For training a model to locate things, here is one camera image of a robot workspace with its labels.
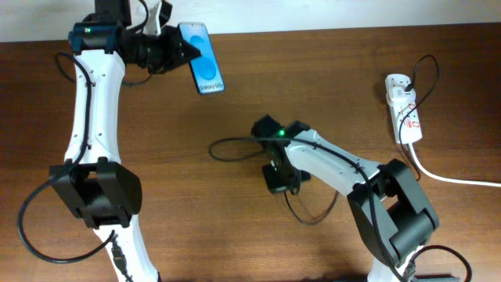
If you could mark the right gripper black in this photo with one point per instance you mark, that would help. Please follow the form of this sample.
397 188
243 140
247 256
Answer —
280 178

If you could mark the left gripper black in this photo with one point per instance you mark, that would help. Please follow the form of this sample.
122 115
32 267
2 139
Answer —
174 46

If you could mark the blue Samsung Galaxy smartphone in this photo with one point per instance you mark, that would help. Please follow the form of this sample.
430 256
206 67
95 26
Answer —
205 69

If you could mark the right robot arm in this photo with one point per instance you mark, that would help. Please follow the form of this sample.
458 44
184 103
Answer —
393 215

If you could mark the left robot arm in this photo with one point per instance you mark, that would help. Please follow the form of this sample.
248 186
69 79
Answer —
95 186

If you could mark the white USB charger adapter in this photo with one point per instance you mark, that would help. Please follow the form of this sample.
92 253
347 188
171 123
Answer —
398 95

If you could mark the white power strip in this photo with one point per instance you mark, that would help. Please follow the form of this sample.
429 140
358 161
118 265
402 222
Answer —
405 120

